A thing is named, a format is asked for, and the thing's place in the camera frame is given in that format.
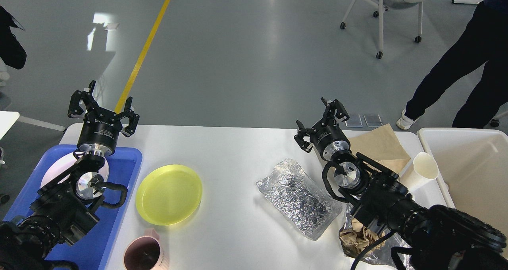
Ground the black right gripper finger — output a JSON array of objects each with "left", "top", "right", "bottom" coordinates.
[
  {"left": 320, "top": 97, "right": 350, "bottom": 127},
  {"left": 294, "top": 120, "right": 317, "bottom": 153}
]

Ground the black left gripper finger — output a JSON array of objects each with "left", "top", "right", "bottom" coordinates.
[
  {"left": 117, "top": 97, "right": 139, "bottom": 137},
  {"left": 67, "top": 80, "right": 100, "bottom": 118}
]

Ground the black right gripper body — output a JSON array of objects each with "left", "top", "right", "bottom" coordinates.
[{"left": 310, "top": 125, "right": 352, "bottom": 162}]

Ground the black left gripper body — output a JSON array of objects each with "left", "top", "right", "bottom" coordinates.
[{"left": 77, "top": 112, "right": 122, "bottom": 157}]

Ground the yellow plastic plate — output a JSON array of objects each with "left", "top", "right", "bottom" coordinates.
[{"left": 135, "top": 164, "right": 203, "bottom": 226}]

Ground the pink mug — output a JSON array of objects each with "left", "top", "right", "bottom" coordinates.
[{"left": 123, "top": 228, "right": 167, "bottom": 270}]

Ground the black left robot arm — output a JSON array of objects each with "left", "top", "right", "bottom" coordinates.
[{"left": 1, "top": 81, "right": 139, "bottom": 270}]

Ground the floor socket plate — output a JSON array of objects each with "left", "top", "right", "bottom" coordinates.
[
  {"left": 363, "top": 114, "right": 383, "bottom": 127},
  {"left": 345, "top": 113, "right": 363, "bottom": 128}
]

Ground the pink plate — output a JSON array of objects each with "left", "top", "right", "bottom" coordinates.
[{"left": 40, "top": 152, "right": 110, "bottom": 187}]

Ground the silver foil bag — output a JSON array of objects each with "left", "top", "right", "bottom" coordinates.
[{"left": 256, "top": 158, "right": 344, "bottom": 241}]

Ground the white side table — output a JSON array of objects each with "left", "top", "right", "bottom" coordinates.
[{"left": 0, "top": 111, "right": 20, "bottom": 139}]

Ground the black jacket on chair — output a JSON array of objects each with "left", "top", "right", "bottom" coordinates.
[{"left": 0, "top": 6, "right": 27, "bottom": 70}]

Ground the crumpled foil wrapper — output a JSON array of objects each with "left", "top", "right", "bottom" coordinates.
[{"left": 341, "top": 204, "right": 409, "bottom": 268}]

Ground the white paper cup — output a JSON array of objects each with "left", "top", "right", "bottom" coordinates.
[{"left": 399, "top": 151, "right": 440, "bottom": 193}]

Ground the crumpled brown paper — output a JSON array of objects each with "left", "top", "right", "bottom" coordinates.
[{"left": 338, "top": 216, "right": 390, "bottom": 258}]

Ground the blue plastic tray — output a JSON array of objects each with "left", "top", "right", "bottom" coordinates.
[{"left": 2, "top": 145, "right": 143, "bottom": 270}]

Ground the white plastic bin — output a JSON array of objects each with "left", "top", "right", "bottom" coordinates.
[{"left": 417, "top": 128, "right": 508, "bottom": 234}]

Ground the person in dark trousers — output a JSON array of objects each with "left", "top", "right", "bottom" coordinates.
[{"left": 396, "top": 0, "right": 508, "bottom": 129}]

